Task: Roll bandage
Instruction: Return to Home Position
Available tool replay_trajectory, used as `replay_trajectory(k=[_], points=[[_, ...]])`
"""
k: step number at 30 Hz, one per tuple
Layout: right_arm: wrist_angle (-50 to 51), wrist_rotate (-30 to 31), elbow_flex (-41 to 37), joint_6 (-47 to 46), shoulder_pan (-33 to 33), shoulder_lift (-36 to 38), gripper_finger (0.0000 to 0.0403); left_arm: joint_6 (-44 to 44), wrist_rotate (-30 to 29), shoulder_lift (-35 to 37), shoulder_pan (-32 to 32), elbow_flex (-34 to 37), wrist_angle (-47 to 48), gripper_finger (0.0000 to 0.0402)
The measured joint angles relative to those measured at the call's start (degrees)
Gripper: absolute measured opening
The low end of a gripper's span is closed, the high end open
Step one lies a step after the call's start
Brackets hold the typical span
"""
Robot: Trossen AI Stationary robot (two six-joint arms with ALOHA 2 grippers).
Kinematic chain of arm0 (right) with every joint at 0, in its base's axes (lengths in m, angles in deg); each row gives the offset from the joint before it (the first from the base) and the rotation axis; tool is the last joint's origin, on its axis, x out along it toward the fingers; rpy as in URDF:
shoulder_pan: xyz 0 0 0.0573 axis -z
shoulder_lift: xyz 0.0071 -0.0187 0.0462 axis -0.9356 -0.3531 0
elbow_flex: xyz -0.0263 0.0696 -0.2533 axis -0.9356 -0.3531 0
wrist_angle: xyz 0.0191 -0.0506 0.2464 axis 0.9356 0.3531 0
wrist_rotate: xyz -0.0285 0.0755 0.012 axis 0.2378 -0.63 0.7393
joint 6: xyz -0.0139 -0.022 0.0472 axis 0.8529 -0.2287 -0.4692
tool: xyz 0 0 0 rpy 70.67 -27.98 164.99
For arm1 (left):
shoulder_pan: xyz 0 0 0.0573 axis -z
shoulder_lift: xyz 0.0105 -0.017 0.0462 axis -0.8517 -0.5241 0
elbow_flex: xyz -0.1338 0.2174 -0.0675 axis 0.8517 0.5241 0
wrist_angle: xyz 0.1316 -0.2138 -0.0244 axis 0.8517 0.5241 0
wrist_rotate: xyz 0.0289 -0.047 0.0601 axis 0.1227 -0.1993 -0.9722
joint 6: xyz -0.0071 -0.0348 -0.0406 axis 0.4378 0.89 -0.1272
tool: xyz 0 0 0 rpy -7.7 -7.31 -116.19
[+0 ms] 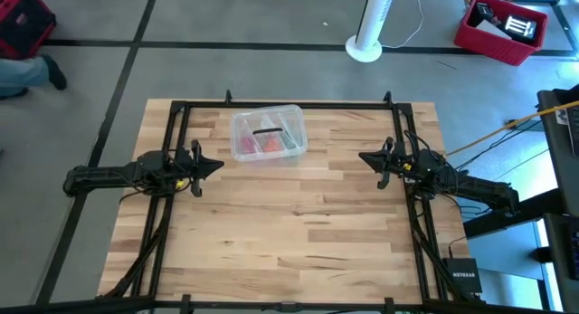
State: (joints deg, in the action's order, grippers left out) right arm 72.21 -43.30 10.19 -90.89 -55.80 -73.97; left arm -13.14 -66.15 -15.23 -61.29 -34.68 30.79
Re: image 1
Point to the black desk crossbar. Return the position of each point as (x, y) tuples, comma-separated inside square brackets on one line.
[(511, 214)]

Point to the black desk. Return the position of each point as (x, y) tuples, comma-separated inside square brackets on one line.
[(556, 160), (561, 259)]

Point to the red and black crate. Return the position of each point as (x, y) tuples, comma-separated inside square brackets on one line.
[(27, 24)]

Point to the clear plastic storage bin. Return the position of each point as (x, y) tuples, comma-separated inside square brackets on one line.
[(294, 117)]

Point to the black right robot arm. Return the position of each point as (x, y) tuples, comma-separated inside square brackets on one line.
[(479, 187)]

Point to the red plastic crate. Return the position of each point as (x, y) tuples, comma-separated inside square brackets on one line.
[(488, 44)]

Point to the pink bandage roll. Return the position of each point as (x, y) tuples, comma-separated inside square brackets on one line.
[(249, 145)]

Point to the black metal table frame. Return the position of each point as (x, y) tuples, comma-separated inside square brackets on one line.
[(344, 105)]

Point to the grey flat sheet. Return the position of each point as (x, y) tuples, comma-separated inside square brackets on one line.
[(493, 30)]

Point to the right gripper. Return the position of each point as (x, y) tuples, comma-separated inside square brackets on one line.
[(402, 162)]

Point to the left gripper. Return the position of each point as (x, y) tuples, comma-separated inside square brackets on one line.
[(187, 169)]

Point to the white tower fan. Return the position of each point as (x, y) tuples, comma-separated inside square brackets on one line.
[(371, 29)]

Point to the green bandage roll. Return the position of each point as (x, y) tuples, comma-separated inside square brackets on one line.
[(289, 141)]

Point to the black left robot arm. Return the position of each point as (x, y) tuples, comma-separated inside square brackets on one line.
[(104, 174)]

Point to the black device with white stripes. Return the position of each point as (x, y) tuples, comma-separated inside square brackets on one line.
[(520, 26)]

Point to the person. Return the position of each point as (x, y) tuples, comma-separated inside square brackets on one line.
[(22, 74)]

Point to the small black device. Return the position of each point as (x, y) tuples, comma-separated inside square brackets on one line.
[(484, 11)]

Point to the black network switch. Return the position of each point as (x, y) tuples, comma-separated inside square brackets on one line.
[(463, 275)]

